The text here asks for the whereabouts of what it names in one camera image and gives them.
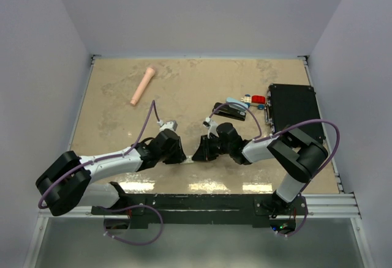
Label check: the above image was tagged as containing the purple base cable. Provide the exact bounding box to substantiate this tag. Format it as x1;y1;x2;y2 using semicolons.
274;194;310;238
102;204;163;245

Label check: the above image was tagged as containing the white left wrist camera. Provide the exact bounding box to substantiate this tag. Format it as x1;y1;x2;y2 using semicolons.
157;120;178;132

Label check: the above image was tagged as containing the red toy block car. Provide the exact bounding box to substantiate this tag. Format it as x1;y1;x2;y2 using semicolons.
241;94;266;110

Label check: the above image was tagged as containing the light blue small stapler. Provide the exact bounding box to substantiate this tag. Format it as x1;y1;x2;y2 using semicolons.
226;97;249;111

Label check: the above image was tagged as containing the grey staple box sleeve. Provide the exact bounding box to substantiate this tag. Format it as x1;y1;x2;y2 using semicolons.
183;156;194;163

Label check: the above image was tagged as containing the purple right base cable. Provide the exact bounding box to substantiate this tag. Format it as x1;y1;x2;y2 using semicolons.
274;194;310;238

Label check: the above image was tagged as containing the black hard case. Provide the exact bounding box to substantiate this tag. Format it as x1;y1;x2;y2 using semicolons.
265;84;320;133

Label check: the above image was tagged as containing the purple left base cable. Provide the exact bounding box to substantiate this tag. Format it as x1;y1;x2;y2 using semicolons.
102;204;163;245

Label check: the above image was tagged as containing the black stapler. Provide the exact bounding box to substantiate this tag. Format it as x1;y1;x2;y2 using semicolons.
212;102;246;121

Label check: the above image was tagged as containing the aluminium frame rail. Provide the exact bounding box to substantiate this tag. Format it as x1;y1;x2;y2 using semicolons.
304;193;361;218

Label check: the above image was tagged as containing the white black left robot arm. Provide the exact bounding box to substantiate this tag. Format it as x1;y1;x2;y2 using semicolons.
36;129;186;216

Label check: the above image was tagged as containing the pink toy microphone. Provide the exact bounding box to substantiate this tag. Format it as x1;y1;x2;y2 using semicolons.
130;67;156;106

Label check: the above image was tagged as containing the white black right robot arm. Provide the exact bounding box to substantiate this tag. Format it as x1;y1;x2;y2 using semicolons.
192;122;328;215

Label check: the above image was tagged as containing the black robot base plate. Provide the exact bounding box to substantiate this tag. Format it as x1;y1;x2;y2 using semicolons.
92;194;308;231

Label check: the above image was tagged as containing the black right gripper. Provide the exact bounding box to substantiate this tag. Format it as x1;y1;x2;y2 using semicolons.
192;134;232;162

